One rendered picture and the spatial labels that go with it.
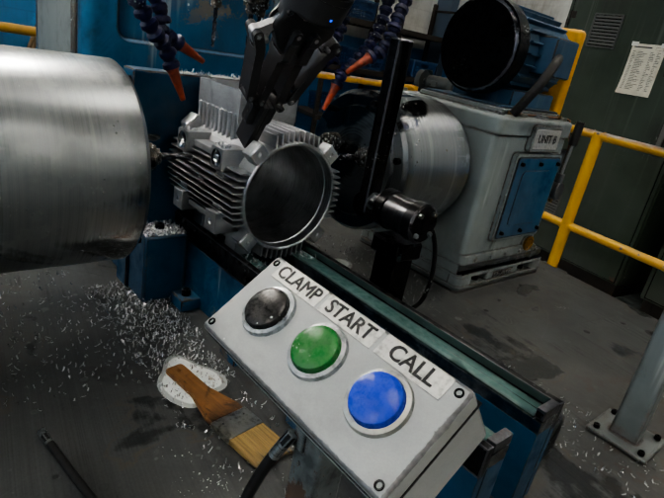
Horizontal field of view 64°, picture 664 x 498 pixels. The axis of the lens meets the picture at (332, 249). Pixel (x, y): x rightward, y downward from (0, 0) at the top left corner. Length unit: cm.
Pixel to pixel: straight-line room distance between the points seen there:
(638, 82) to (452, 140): 296
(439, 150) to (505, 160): 19
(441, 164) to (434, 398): 71
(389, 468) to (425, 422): 3
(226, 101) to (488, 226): 60
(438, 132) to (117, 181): 56
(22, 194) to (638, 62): 366
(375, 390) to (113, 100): 46
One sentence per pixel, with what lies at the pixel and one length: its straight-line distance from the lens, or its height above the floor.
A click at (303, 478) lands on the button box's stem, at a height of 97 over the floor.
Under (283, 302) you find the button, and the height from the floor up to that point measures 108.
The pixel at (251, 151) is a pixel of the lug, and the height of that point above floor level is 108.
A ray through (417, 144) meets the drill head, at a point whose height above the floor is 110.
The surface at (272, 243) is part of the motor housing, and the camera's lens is 79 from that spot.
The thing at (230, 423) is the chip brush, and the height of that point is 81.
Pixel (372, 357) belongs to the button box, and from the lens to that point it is 30.
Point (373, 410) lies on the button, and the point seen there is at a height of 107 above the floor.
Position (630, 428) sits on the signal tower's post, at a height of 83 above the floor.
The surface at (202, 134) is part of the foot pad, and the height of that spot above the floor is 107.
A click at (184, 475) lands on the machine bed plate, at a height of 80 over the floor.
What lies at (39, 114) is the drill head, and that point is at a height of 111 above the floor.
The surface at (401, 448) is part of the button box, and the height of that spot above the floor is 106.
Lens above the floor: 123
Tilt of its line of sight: 21 degrees down
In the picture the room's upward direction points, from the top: 11 degrees clockwise
